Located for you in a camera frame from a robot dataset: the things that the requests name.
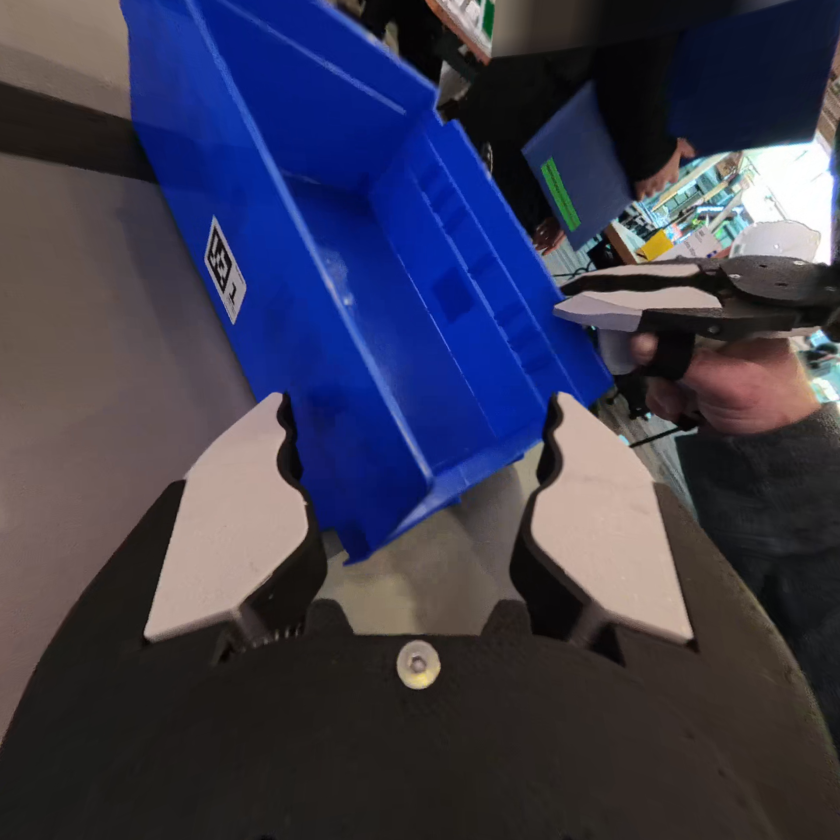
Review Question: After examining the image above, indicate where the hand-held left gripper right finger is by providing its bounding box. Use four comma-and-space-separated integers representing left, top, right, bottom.
511, 392, 694, 647

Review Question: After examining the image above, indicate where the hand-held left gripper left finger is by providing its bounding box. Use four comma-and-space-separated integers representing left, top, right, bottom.
143, 392, 327, 651

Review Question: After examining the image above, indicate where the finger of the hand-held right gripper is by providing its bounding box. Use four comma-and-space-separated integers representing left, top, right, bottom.
561, 261, 723, 296
553, 290, 723, 333

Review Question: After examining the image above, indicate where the person's right forearm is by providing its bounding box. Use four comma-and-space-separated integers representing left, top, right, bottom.
676, 402, 840, 742

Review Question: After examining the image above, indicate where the person's right hand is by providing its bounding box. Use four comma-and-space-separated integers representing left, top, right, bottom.
629, 332, 821, 435

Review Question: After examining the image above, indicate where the blue folder with green label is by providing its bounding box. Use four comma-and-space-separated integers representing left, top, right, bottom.
521, 82, 635, 252

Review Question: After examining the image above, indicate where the blue plastic bin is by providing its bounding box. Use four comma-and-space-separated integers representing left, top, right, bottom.
120, 0, 614, 567

